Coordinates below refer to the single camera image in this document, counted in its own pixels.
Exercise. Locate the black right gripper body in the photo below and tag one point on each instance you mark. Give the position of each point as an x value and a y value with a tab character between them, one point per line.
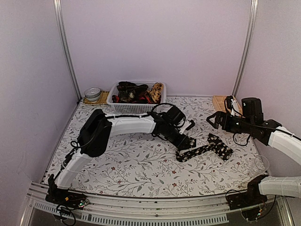
244	127

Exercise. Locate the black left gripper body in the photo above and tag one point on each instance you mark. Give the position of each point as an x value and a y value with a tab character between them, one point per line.
170	137

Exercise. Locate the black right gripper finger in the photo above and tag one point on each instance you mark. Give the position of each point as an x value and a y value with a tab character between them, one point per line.
216	115
214	123

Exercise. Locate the black white floral tie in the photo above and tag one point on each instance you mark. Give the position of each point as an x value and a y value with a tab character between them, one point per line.
215	144

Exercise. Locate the white plastic basket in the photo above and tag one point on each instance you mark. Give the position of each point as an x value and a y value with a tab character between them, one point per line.
134	108

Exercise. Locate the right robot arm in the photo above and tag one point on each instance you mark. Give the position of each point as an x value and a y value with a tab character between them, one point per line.
270	133

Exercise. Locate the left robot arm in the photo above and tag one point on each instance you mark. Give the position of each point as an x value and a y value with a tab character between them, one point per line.
94	137

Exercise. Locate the wooden divided box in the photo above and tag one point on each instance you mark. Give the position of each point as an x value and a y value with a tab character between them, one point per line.
218	103

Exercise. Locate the clear plastic cup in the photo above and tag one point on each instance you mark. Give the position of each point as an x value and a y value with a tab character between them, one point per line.
259	165

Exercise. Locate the yellow beetle print tie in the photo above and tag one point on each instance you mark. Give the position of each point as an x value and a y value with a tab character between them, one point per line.
155	92

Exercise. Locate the red navy striped tie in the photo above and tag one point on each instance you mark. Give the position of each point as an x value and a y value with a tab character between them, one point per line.
131	99

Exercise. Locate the dark floral brown tie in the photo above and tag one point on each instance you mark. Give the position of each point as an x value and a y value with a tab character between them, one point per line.
125	87

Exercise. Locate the woven bamboo mat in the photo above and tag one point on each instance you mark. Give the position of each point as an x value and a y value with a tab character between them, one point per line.
101	99

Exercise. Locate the patterned ceramic bowl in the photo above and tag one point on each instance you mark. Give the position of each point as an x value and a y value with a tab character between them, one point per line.
92	94

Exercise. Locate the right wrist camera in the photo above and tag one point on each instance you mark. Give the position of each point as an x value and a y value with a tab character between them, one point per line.
232	106

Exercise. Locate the front aluminium rail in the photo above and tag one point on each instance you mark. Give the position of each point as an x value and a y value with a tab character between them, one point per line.
103	210

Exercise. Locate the right aluminium frame post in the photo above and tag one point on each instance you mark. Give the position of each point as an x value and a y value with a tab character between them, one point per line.
247	44

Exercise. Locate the aluminium frame post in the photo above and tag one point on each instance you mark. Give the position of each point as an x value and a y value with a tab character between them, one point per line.
63	37
247	44

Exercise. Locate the left aluminium frame post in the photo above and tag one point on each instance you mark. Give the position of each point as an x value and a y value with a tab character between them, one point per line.
63	37

